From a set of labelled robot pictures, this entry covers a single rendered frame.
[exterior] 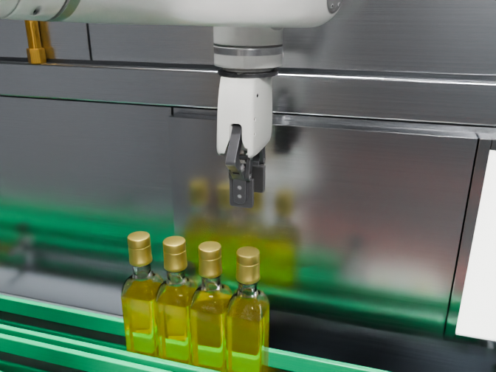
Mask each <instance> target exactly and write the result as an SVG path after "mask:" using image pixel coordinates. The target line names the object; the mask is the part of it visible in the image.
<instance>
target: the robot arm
mask: <svg viewBox="0 0 496 372"><path fill-rule="evenodd" d="M341 4H342V0H0V19H13V20H28V21H55V22H70V23H87V24H132V25H174V26H202V27H213V44H214V45H213V48H214V65H215V66H218V67H222V68H220V69H218V75H220V76H221V80H220V86H219V92H218V114H217V152H218V154H219V155H220V156H223V155H225V154H227V157H226V161H225V164H226V166H227V167H228V169H229V179H230V205H231V206H233V207H245V208H252V207H253V206H254V192H256V193H263V192H264V191H265V175H266V166H265V165H264V164H265V161H266V153H265V146H266V144H267V143H268V142H269V141H270V138H271V134H272V76H276V75H278V69H276V68H275V67H279V66H282V61H283V28H311V27H318V26H320V25H322V24H324V23H326V22H328V21H329V20H331V19H332V18H333V17H334V16H335V15H336V13H337V12H338V10H339V9H340V7H341ZM240 151H244V155H242V154H240ZM240 159H241V160H245V162H246V163H240Z"/></svg>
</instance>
